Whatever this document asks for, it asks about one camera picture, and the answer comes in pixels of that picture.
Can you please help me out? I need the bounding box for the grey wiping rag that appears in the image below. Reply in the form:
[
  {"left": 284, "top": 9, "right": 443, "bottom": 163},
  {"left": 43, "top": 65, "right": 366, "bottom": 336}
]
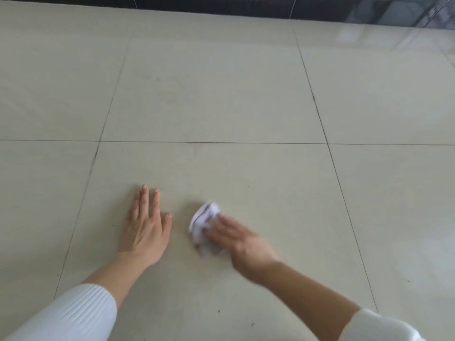
[{"left": 187, "top": 201, "right": 228, "bottom": 258}]

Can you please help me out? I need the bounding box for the person's right forearm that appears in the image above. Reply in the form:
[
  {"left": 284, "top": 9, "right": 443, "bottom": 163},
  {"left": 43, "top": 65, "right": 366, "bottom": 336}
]
[{"left": 255, "top": 260, "right": 427, "bottom": 341}]

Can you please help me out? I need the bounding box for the person's right hand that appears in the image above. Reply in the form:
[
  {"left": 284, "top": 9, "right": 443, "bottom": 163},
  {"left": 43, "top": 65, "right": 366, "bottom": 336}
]
[{"left": 204, "top": 213, "right": 280, "bottom": 285}]

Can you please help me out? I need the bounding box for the person's left hand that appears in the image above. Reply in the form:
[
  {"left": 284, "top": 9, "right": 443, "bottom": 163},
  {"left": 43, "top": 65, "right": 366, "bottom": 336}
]
[{"left": 117, "top": 184, "right": 173, "bottom": 269}]

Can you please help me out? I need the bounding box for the person's left forearm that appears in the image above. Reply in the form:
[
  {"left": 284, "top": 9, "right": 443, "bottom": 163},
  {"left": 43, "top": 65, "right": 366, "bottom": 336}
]
[{"left": 3, "top": 251, "right": 150, "bottom": 341}]

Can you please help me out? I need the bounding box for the black baseboard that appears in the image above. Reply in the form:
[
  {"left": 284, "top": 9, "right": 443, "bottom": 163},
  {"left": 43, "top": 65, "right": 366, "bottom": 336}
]
[{"left": 64, "top": 0, "right": 455, "bottom": 31}]

